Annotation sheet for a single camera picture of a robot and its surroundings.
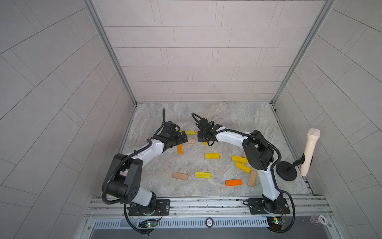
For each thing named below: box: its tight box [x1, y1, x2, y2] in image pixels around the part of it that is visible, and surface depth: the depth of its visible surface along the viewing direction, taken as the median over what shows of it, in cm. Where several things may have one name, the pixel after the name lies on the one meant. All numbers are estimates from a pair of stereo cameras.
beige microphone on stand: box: [300, 127, 321, 177], surface depth 67 cm
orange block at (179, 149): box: [177, 143, 183, 155], surface depth 93 cm
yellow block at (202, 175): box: [194, 171, 211, 179], surface depth 82 cm
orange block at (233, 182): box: [224, 178, 243, 187], surface depth 81 cm
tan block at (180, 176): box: [171, 171, 190, 181], surface depth 82 cm
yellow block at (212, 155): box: [204, 152, 221, 159], surface depth 90 cm
